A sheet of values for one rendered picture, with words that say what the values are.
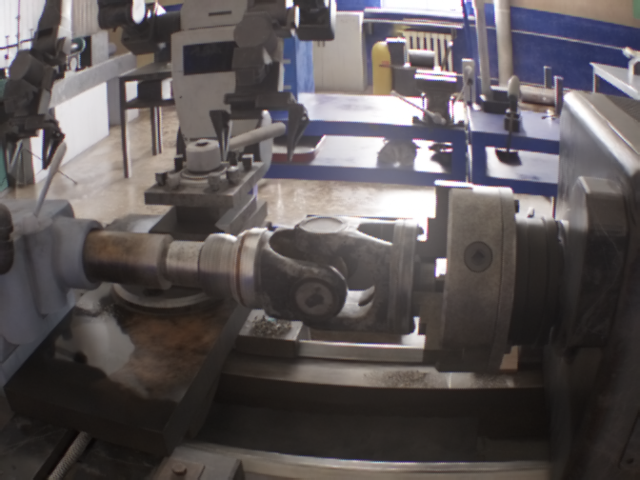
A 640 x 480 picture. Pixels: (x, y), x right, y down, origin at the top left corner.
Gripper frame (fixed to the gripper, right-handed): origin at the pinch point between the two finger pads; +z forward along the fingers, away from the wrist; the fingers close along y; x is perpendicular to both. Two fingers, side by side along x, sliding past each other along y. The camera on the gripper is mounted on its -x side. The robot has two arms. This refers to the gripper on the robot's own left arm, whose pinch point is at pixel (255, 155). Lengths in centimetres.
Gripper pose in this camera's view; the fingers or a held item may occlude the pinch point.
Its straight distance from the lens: 99.6
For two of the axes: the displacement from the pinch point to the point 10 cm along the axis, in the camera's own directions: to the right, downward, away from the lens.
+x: 1.5, 1.1, 9.8
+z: -0.5, 9.9, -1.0
